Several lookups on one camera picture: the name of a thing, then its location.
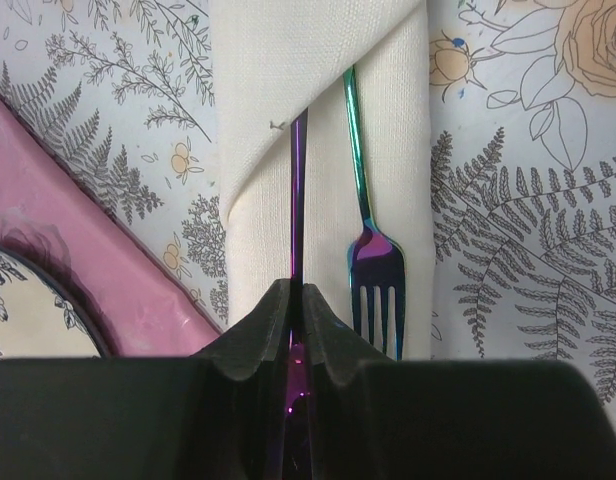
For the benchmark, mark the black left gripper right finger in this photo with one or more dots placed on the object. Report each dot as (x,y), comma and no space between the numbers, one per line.
(375,418)

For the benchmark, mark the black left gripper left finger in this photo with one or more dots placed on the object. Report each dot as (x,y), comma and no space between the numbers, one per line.
(218,414)

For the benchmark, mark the white cloth napkin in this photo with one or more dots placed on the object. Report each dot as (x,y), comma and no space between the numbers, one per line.
(274,60)

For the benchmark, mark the floral patterned tablecloth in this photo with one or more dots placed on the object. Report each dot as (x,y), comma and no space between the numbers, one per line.
(522,104)

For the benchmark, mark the purple spoon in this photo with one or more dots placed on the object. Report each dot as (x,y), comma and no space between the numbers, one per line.
(297,456)

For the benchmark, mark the blue floral plate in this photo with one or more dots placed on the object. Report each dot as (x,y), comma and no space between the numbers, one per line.
(39,319)

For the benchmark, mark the pink satin placemat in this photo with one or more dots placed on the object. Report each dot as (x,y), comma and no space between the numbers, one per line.
(46,218)

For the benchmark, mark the iridescent blue fork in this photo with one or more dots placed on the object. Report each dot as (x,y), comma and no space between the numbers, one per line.
(375,262)

